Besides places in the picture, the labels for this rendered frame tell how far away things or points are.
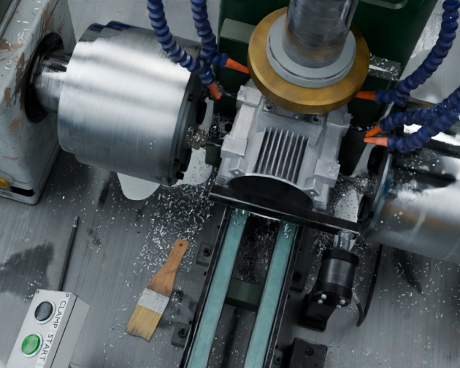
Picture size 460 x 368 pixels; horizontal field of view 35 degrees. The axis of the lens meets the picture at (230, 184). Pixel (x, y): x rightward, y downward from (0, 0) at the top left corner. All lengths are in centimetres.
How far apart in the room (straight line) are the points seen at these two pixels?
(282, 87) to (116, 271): 53
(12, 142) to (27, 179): 14
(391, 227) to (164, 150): 38
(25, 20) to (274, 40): 41
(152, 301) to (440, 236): 53
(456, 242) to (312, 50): 39
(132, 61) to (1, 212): 46
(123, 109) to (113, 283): 38
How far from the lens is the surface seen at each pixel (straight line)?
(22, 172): 137
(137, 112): 115
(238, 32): 124
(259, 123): 118
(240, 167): 116
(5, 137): 126
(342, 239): 121
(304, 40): 102
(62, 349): 110
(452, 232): 119
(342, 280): 117
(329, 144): 124
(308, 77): 105
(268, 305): 127
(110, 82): 116
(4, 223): 147
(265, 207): 121
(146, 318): 137
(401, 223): 118
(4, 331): 140
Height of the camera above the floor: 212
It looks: 64 degrees down
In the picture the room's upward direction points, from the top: 9 degrees clockwise
